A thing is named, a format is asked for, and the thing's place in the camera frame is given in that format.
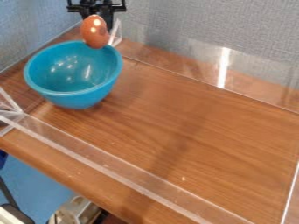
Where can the clear acrylic barrier frame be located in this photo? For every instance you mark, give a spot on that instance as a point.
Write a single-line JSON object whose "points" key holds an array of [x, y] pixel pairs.
{"points": [[191, 144]]}

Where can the brown and white toy mushroom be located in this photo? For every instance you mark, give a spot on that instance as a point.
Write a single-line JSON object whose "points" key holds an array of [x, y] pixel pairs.
{"points": [[94, 31]]}

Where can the blue plastic bowl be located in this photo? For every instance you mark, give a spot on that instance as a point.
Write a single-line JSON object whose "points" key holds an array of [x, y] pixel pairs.
{"points": [[72, 75]]}

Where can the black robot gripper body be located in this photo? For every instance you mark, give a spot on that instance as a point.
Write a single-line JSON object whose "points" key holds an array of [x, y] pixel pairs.
{"points": [[94, 6]]}

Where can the grey metal bracket under table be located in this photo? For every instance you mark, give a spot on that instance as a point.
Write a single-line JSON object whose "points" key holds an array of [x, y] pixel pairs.
{"points": [[76, 211]]}

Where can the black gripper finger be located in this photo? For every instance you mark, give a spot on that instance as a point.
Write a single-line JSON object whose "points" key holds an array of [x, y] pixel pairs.
{"points": [[107, 14]]}

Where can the black stand leg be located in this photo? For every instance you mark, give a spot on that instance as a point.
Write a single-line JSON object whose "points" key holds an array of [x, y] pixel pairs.
{"points": [[11, 214]]}

